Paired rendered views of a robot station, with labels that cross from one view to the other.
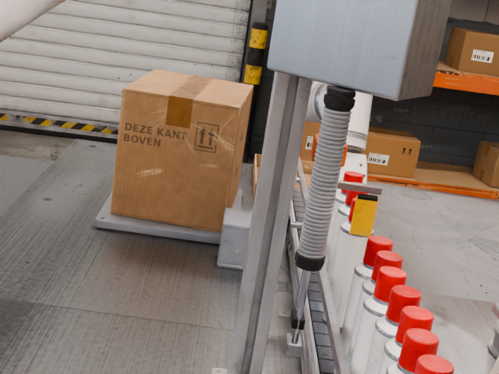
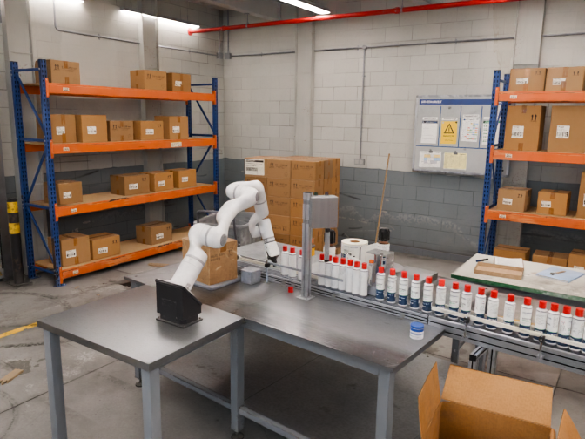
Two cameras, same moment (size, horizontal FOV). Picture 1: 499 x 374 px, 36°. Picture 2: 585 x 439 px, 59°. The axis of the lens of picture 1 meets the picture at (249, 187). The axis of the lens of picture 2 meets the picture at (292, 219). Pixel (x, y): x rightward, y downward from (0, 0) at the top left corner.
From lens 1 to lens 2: 2.65 m
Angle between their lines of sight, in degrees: 48
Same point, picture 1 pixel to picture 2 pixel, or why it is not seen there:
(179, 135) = (224, 253)
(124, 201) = (212, 280)
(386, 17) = (332, 214)
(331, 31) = (323, 219)
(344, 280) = not seen: hidden behind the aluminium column
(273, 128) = (308, 239)
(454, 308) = not seen: hidden behind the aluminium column
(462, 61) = (125, 191)
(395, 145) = (109, 240)
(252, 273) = (307, 269)
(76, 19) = not seen: outside the picture
